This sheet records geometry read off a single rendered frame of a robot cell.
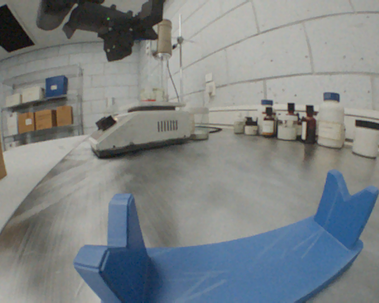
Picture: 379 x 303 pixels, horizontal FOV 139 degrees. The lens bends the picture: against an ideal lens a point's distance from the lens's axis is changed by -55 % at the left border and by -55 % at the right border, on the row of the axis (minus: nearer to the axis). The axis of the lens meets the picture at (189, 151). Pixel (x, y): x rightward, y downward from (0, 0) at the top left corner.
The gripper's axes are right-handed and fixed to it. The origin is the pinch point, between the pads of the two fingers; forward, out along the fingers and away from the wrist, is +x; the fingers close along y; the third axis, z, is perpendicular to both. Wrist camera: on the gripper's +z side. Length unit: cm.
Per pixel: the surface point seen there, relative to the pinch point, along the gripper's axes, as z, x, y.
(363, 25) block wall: -13, 27, 60
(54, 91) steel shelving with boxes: -35, 8, -229
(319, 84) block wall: 8, 36, 40
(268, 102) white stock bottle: 15.8, 29.3, 21.6
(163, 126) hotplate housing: 22.3, -0.8, 5.9
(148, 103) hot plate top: 17.9, -3.3, 4.8
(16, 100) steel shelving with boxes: -35, -58, -256
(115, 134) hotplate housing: 22.8, -9.8, 3.7
